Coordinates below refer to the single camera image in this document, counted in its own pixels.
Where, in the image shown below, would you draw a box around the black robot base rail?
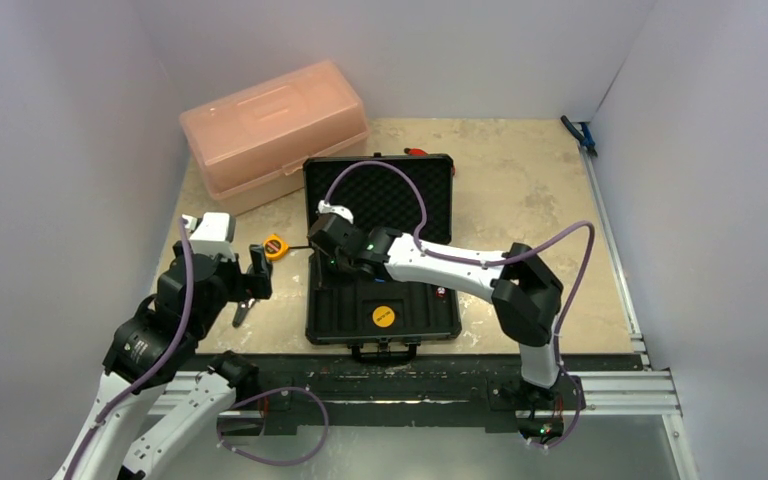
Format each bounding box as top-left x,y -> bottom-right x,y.
165,351 -> 644,439

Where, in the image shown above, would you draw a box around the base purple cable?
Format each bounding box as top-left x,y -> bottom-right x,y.
215,386 -> 328,467

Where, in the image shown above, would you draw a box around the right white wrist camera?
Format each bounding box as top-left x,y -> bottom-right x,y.
317,200 -> 354,224

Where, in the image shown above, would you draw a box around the blue handled pliers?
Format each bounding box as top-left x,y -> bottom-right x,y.
560,115 -> 598,158

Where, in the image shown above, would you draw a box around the yellow big blind button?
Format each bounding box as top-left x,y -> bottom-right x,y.
372,305 -> 396,328

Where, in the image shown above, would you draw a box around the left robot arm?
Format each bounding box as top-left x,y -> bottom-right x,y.
54,241 -> 272,479

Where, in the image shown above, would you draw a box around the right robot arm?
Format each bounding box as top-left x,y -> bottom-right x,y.
308,213 -> 563,407

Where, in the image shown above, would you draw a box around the red handled cutter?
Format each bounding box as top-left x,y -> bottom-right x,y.
403,148 -> 428,156

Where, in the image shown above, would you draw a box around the grey black handled pliers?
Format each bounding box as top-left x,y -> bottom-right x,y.
231,298 -> 258,328

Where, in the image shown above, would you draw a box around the black foam-lined poker case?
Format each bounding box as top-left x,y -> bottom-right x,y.
303,154 -> 462,363

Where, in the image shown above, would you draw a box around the yellow measuring tape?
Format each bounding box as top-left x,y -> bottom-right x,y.
262,234 -> 290,262

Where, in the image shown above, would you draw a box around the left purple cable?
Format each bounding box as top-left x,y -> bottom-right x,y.
62,218 -> 195,480

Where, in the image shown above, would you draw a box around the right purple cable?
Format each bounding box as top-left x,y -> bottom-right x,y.
322,160 -> 596,372

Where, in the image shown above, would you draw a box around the pink translucent storage box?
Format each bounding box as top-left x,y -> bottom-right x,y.
179,61 -> 369,215

